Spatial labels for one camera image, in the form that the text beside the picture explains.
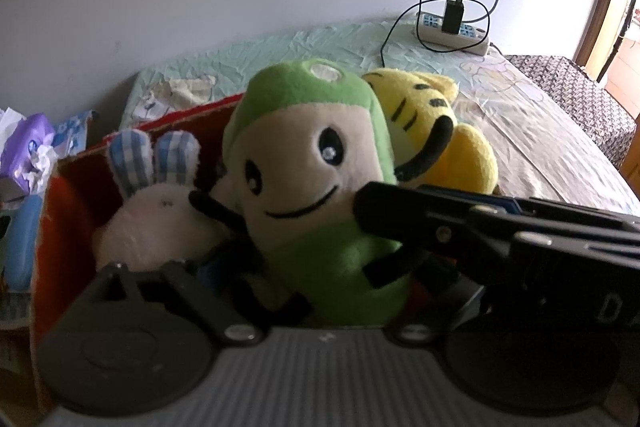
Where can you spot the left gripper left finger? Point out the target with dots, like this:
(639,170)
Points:
(228,312)

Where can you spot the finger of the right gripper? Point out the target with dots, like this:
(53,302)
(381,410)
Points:
(432,216)

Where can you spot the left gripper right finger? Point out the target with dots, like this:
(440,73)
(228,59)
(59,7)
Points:
(423,316)

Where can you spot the yellow tiger plush toy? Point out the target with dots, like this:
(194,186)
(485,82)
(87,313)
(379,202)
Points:
(430,145)

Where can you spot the white bunny plush toy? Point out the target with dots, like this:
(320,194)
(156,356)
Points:
(156,223)

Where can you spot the green bean plush toy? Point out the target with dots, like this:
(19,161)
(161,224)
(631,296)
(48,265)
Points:
(303,140)

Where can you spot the green patterned bed sheet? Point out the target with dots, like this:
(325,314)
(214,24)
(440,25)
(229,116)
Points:
(541,151)

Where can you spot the white power strip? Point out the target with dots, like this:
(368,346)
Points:
(469,38)

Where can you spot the brown patterned blanket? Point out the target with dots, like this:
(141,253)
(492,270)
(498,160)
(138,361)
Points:
(602,118)

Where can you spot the black charger adapter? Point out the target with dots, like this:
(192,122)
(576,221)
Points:
(453,16)

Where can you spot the red cardboard box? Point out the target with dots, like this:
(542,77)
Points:
(82,196)

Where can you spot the blue checked box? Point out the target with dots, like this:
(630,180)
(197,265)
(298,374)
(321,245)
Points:
(70,135)

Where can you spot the purple tissue pack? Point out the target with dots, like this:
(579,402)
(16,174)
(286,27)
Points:
(27,158)

